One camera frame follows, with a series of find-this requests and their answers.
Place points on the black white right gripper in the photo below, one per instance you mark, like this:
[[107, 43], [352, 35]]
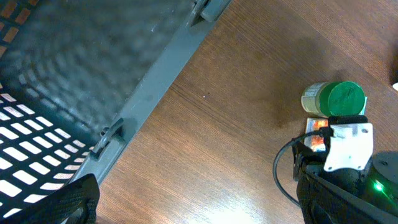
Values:
[[340, 143]]

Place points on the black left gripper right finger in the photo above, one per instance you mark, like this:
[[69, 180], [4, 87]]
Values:
[[323, 202]]

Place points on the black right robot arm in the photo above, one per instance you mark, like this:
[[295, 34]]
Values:
[[340, 179]]

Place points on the green cup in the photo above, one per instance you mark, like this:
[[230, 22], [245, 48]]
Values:
[[334, 99]]

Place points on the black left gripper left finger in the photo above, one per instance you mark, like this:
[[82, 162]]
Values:
[[73, 203]]

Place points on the grey plastic mesh basket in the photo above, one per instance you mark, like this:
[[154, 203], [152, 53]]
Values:
[[80, 78]]

